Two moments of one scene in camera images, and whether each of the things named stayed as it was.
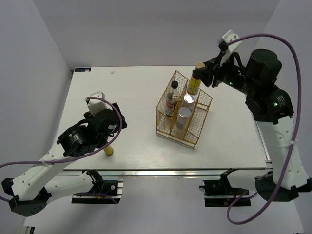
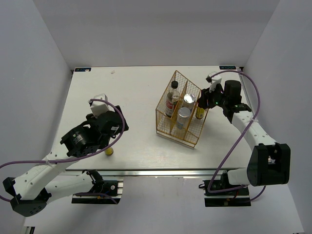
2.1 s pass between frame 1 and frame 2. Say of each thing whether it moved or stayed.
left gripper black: stayed
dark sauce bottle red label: stayed
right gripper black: moved
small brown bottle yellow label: moved
